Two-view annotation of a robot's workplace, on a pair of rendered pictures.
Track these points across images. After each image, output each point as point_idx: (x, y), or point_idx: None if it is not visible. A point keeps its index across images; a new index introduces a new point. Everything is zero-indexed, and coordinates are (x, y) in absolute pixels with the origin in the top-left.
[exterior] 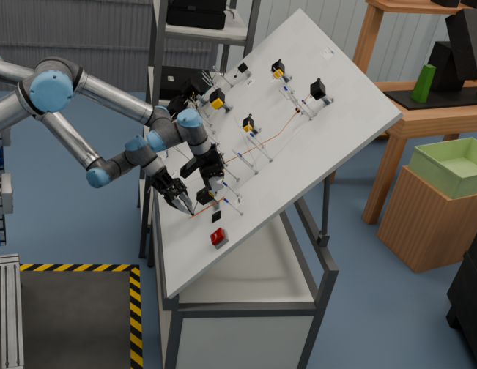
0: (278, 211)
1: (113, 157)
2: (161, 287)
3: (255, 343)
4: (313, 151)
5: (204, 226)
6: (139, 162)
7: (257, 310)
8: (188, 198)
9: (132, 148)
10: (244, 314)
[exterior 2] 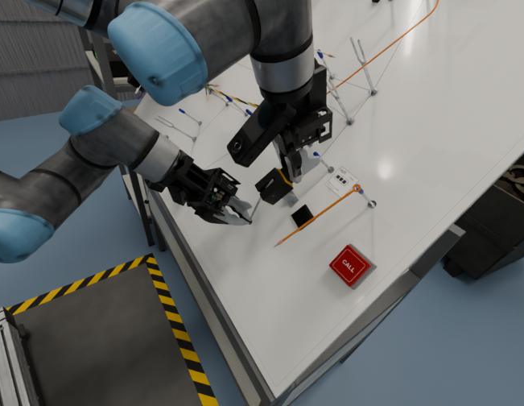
0: (492, 184)
1: (43, 163)
2: (241, 360)
3: (355, 340)
4: (501, 37)
5: (282, 238)
6: (119, 156)
7: (374, 318)
8: (244, 200)
9: (84, 126)
10: (360, 332)
